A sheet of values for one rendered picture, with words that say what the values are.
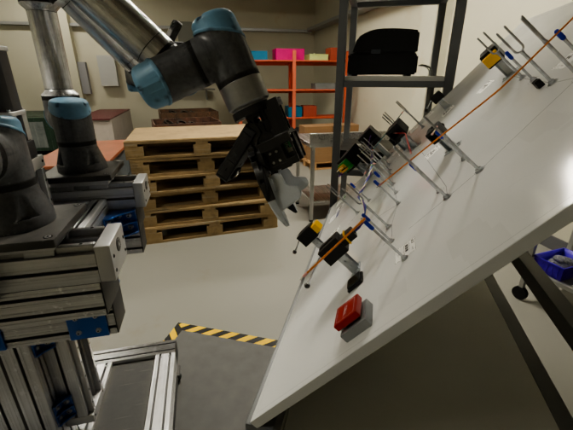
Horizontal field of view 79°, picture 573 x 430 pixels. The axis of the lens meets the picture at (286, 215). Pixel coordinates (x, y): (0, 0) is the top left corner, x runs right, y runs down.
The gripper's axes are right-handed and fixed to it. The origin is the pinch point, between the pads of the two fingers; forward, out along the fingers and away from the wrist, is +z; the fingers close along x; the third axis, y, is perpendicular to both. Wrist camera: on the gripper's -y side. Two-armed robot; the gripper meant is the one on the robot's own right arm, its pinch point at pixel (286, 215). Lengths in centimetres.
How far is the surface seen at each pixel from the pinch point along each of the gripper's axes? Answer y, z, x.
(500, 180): 34.9, 6.3, -1.2
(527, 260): 45, 44, 37
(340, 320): 5.0, 16.5, -12.0
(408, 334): 10, 50, 25
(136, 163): -172, -40, 206
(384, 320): 12.0, 17.1, -14.0
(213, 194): -137, 13, 240
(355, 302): 8.1, 15.2, -10.3
